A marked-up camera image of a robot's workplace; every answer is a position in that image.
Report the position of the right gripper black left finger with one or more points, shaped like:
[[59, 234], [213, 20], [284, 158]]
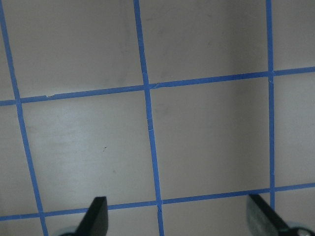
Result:
[[95, 221]]

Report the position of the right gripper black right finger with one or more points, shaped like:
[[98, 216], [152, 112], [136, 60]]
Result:
[[262, 220]]

